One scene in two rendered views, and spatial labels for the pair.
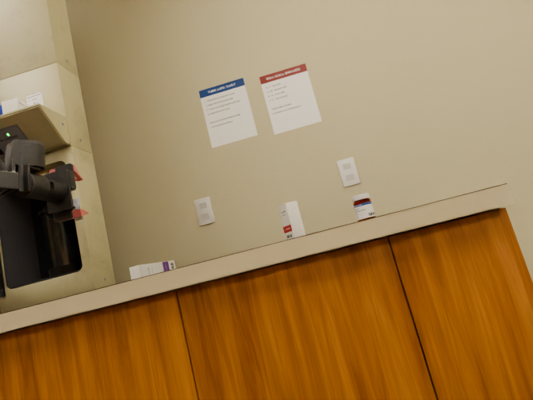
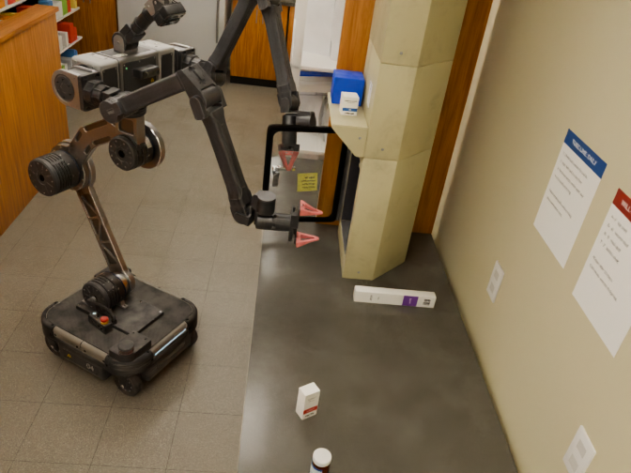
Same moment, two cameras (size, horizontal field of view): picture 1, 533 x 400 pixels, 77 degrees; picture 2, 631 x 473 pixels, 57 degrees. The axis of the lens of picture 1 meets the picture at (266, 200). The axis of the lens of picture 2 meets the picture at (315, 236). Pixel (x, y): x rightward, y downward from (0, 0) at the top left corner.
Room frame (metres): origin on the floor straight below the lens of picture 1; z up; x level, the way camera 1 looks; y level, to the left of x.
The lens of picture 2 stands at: (0.60, -1.09, 2.14)
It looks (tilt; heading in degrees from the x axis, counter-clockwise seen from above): 31 degrees down; 80
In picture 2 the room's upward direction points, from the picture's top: 8 degrees clockwise
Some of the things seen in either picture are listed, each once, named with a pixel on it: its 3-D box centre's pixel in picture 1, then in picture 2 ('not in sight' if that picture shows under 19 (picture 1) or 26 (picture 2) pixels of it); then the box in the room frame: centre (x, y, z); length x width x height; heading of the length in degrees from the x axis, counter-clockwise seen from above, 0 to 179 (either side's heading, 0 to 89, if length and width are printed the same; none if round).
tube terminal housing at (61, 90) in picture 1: (58, 189); (391, 164); (1.16, 0.71, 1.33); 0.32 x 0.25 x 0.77; 85
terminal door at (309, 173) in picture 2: not in sight; (303, 175); (0.88, 0.86, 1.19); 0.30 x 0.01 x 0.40; 5
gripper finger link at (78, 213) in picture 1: (74, 206); (304, 234); (0.85, 0.49, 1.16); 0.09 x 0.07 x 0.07; 175
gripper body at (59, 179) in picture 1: (51, 190); (284, 222); (0.78, 0.50, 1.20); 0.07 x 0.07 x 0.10; 85
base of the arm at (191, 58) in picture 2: not in sight; (192, 66); (0.44, 1.27, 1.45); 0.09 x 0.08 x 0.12; 56
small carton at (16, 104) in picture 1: (16, 112); (348, 103); (0.97, 0.69, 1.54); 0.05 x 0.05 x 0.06; 1
